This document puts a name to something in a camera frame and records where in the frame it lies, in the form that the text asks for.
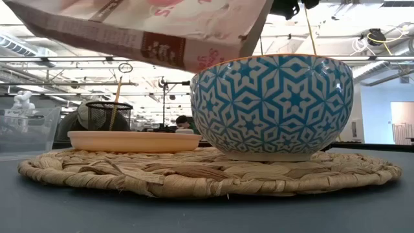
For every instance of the pink strawberry cereal box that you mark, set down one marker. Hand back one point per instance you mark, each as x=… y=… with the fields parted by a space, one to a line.
x=129 y=29

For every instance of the black stand pole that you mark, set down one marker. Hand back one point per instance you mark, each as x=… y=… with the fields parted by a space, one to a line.
x=164 y=103

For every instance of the blue white patterned bowl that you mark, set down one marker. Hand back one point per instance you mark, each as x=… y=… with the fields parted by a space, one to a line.
x=271 y=106

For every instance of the round woven straw placemat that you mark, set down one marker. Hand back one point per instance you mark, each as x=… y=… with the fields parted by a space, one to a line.
x=194 y=176

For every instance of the clear plastic container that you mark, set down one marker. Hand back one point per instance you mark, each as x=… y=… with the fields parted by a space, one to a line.
x=26 y=136

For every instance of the cream round plate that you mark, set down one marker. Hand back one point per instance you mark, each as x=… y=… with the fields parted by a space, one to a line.
x=132 y=142

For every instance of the wooden utensil stick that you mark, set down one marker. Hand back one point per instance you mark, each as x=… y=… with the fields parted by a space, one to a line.
x=115 y=100

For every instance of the person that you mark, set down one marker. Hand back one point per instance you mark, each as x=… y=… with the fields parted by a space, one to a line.
x=72 y=124
x=183 y=121

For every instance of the black mesh cup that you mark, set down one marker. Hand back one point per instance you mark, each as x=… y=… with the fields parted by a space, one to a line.
x=103 y=116

